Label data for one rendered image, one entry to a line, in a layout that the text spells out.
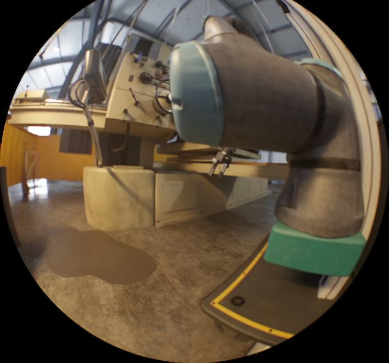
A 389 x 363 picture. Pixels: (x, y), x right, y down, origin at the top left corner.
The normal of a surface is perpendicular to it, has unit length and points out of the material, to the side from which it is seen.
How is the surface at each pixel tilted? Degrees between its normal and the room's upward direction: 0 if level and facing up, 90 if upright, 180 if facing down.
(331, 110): 109
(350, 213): 70
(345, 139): 90
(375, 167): 90
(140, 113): 90
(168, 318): 0
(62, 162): 90
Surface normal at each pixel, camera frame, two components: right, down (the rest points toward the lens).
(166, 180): 0.64, 0.04
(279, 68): -0.04, -0.07
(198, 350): 0.06, -1.00
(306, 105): -0.07, 0.43
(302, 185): -0.90, -0.40
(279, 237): -0.73, -0.04
